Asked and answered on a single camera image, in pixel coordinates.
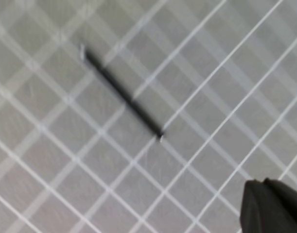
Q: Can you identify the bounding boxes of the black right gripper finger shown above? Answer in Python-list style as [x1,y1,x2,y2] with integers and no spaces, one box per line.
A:
[240,178,297,233]

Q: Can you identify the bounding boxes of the grey grid tablecloth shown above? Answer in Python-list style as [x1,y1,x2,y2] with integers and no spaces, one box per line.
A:
[0,0,297,233]

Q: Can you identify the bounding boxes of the black pen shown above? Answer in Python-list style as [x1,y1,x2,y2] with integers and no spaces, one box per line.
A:
[79,43,165,141]

